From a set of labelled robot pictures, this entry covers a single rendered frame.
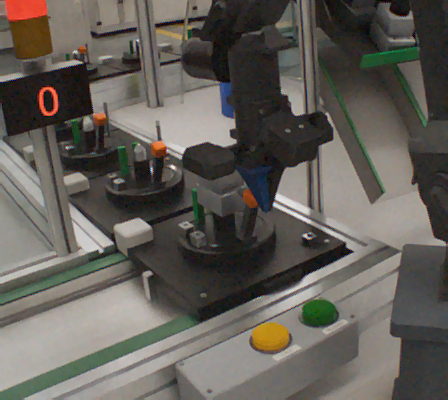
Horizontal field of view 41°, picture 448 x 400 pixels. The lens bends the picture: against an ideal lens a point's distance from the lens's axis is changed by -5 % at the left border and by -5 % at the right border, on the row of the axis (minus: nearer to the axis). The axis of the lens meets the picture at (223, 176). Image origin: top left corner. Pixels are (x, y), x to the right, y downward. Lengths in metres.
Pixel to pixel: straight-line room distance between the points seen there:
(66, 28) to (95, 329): 7.49
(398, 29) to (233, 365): 0.52
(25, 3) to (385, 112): 0.58
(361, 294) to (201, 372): 0.27
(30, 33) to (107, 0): 8.99
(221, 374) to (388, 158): 0.47
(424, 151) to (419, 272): 0.14
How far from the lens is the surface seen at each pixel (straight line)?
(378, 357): 0.83
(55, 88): 0.81
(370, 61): 0.87
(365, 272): 0.82
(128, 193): 1.02
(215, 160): 0.67
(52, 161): 0.87
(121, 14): 9.83
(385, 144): 0.98
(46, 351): 0.81
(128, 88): 2.05
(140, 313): 0.84
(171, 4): 10.11
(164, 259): 0.85
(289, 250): 0.84
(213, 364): 0.67
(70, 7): 8.21
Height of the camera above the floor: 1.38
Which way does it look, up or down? 22 degrees down
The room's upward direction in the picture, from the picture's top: 5 degrees counter-clockwise
